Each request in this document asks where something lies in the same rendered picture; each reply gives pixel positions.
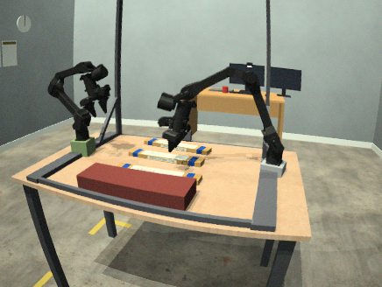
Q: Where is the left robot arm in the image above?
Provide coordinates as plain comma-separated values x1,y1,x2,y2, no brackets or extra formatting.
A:
157,66,284,166

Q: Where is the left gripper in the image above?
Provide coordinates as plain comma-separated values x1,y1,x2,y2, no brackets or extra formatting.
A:
162,114,191,153

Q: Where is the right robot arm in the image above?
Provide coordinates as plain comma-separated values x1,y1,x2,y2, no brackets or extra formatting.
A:
47,61,110,142

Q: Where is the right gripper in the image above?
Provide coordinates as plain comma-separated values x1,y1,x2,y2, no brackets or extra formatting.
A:
80,83,110,118

